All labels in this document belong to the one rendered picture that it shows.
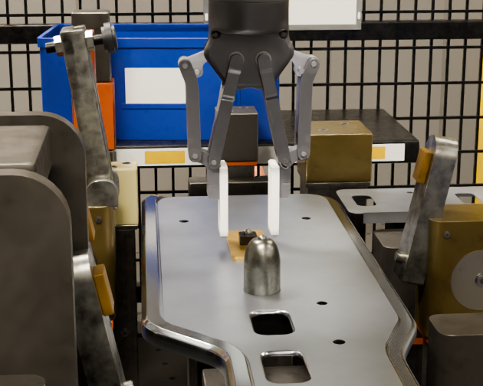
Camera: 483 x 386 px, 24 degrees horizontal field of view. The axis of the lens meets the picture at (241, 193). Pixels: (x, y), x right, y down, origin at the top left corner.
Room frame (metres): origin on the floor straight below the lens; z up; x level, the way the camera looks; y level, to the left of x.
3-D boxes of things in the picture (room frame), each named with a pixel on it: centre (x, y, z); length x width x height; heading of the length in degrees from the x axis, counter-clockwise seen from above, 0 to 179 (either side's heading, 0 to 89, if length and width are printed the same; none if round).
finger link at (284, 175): (1.05, -0.05, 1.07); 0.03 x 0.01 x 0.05; 95
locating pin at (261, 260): (0.92, -0.02, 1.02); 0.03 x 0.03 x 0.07
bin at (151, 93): (1.47, 0.10, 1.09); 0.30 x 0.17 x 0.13; 90
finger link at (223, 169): (1.04, 0.02, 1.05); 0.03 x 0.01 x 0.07; 5
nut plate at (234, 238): (1.04, -0.01, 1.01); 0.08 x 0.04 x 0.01; 5
